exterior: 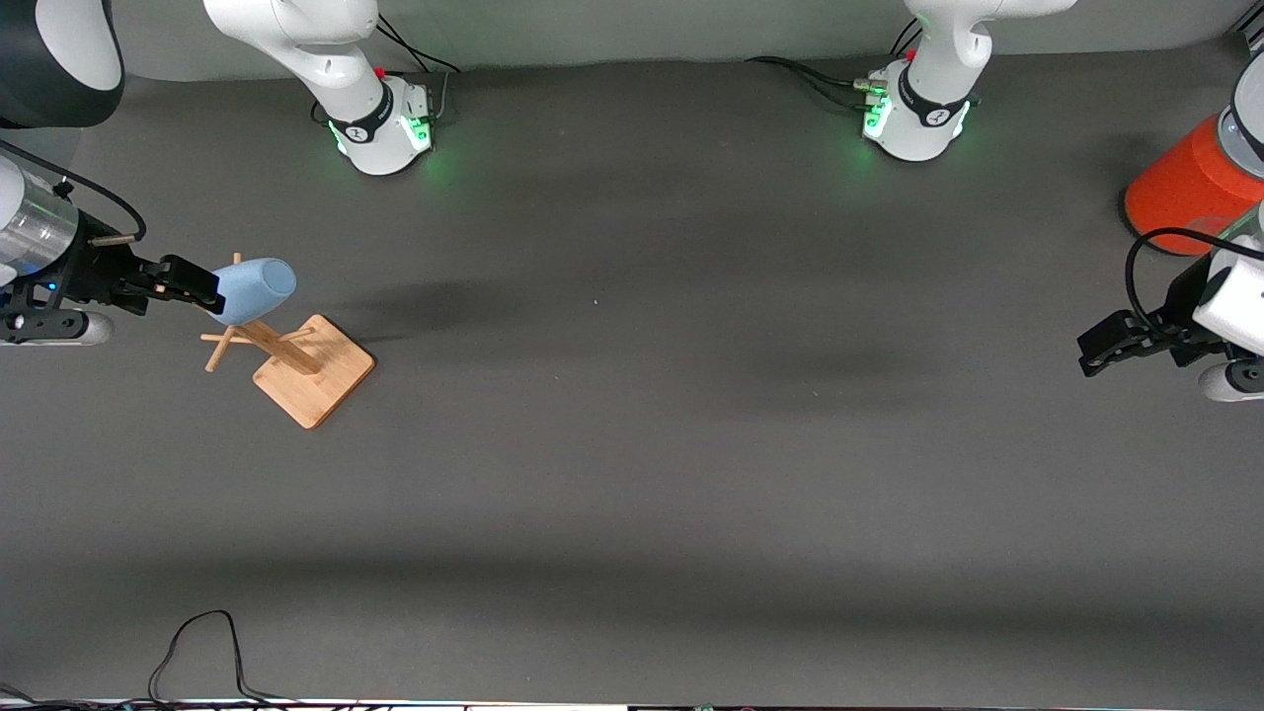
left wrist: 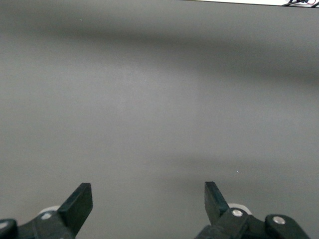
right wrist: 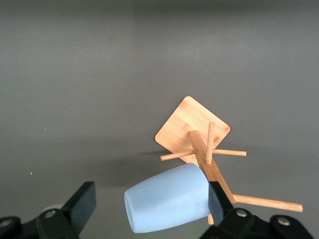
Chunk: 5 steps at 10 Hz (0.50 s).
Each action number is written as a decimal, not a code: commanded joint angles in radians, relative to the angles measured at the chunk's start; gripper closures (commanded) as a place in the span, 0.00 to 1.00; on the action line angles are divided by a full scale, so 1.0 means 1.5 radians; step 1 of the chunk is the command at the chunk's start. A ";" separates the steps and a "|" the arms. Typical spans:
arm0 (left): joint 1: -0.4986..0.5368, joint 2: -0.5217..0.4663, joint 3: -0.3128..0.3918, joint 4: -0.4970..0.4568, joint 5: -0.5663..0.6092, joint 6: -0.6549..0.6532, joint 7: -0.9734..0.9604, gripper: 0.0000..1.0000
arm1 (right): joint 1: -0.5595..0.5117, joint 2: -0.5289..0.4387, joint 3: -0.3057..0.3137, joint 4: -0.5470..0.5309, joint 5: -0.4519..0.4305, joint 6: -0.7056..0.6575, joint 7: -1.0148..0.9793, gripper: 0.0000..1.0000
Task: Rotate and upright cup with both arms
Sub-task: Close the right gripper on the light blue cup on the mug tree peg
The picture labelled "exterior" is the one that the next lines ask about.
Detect light blue cup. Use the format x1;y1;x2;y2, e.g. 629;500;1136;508
210;258;298;327

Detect wooden mug tree rack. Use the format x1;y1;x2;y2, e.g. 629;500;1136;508
200;253;377;431

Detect orange cylindrical can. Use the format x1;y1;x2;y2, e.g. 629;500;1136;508
1123;113;1264;257

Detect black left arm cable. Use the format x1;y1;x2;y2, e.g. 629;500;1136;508
1127;227;1264;339

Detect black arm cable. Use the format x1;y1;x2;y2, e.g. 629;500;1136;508
1127;227;1264;339
0;140;148;245

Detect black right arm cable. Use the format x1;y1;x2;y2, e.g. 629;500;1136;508
0;140;148;245

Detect black right base cables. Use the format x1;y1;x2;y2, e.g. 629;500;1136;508
373;14;463;125

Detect black base cables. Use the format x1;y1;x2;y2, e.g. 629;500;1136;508
745;18;924;112
373;14;463;125

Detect black cable loop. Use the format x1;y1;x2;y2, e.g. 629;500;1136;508
0;609;297;710

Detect black left base cables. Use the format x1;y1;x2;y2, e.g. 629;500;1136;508
745;18;924;112

